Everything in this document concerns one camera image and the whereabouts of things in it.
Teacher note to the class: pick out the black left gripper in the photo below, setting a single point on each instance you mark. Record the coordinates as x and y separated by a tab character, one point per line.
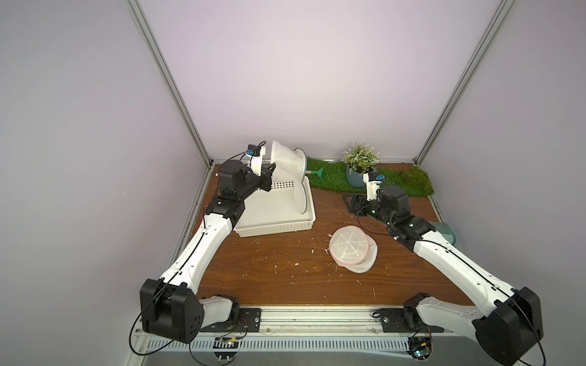
262	180

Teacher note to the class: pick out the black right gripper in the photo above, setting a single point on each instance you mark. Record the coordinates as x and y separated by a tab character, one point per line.
359	203

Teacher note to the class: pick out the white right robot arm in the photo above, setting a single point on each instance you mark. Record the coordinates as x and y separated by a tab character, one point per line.
506	322

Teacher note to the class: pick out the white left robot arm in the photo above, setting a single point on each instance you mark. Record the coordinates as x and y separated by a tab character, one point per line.
169	305

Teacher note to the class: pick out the white perforated plastic basket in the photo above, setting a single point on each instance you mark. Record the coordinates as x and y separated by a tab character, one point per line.
287	207

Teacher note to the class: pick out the artificial plant in teal pot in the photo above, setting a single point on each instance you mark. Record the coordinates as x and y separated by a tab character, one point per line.
360	159

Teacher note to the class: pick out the teal plastic dustpan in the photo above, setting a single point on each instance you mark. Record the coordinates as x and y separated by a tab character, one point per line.
447	232

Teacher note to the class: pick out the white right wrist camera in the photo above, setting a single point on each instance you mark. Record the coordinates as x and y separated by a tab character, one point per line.
373	182

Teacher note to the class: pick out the green rake with wooden handle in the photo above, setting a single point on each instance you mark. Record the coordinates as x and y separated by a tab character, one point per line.
319	172

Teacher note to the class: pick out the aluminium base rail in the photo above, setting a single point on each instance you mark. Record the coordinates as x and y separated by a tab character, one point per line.
369	330

